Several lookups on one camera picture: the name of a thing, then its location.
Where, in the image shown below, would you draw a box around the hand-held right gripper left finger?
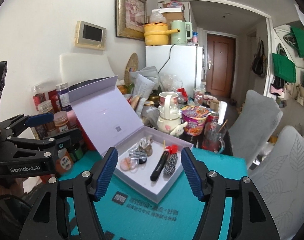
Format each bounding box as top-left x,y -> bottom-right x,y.
24,147 -> 119,240

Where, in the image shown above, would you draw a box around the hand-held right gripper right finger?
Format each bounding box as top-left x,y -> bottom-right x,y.
181,147 -> 280,240

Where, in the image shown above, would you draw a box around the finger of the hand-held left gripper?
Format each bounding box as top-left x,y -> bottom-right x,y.
0,112 -> 55,140
9,128 -> 83,158

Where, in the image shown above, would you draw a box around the checkered scrunchie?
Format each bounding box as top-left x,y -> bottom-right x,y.
163,153 -> 179,175

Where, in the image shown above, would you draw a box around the clear hair clip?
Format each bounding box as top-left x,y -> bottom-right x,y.
128,146 -> 147,164

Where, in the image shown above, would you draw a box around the black hair claw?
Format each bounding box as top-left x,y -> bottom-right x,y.
150,151 -> 170,182

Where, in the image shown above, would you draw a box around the white gift box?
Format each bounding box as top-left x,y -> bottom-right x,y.
68,75 -> 194,204

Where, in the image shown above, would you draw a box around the pearl wavy hair claw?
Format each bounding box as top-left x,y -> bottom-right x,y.
136,135 -> 154,157

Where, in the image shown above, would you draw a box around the clear jar brown granules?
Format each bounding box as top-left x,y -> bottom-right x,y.
38,100 -> 55,130

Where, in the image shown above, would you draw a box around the clear jar white label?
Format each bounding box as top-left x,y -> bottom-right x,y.
54,111 -> 70,133

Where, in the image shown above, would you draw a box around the small green jar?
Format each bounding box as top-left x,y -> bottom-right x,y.
68,142 -> 86,162

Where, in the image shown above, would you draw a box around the clear jar red label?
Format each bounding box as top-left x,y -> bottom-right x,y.
32,84 -> 47,110

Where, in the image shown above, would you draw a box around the clear jar purple label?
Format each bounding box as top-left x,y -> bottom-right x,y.
55,82 -> 72,110

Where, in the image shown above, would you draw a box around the glass mug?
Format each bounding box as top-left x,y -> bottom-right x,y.
202,122 -> 229,153

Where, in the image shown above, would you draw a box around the white plush toy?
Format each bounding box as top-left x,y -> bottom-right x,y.
171,121 -> 189,137

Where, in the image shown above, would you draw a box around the instant noodle cup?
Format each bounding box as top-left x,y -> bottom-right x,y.
181,105 -> 209,137

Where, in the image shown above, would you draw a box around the cream teapot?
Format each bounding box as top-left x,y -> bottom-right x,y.
157,94 -> 182,133

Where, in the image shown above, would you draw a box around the red drink can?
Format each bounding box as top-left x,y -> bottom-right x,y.
207,112 -> 219,130

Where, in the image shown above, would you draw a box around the teal bubble mailer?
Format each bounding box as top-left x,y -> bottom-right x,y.
58,150 -> 248,240

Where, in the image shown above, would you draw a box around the pink cup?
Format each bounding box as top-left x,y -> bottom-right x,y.
159,92 -> 179,105

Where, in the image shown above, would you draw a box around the grey leaf-pattern chair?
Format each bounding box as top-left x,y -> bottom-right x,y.
247,125 -> 304,240
227,89 -> 284,165

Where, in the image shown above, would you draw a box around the printed paper packet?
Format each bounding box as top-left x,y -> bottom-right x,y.
136,74 -> 155,98

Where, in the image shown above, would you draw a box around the woven round trivet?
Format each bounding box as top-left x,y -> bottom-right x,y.
124,52 -> 139,87

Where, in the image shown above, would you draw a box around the gold-framed intercom panel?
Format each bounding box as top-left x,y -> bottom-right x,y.
75,20 -> 107,51

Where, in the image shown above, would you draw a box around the white fridge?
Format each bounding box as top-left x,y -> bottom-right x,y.
145,44 -> 204,98

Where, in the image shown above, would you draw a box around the brown door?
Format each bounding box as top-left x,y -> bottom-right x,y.
206,34 -> 236,98

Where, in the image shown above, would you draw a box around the dark hanging bag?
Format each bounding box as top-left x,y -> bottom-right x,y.
252,40 -> 268,78

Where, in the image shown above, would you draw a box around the yellow pot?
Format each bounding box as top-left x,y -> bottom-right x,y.
144,23 -> 181,46

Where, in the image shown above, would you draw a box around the green electric kettle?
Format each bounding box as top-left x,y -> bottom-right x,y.
170,20 -> 193,45

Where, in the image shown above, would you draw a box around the gold-framed painting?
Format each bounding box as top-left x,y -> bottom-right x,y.
115,0 -> 148,40

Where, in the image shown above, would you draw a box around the cardboard box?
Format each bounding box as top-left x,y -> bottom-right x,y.
157,7 -> 186,23

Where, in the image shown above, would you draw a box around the black power cable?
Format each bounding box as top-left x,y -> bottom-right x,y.
158,44 -> 176,73

